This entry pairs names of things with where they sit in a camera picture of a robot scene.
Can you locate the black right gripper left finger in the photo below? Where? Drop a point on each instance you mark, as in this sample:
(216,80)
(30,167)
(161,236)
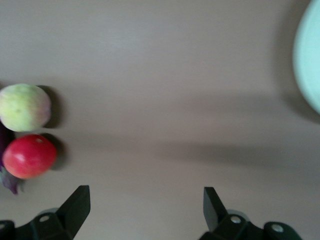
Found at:
(62,225)

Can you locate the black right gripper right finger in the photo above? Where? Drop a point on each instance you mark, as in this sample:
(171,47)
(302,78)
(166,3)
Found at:
(225,225)

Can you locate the long purple eggplant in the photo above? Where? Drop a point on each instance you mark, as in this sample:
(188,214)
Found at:
(10,182)

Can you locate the red round fruit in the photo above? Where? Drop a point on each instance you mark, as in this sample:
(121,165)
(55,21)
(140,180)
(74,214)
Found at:
(30,156)

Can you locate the yellow pink peach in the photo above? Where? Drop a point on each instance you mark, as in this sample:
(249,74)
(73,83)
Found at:
(25,107)

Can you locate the pale green plate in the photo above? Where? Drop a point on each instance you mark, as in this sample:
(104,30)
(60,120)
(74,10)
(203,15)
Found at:
(310,55)

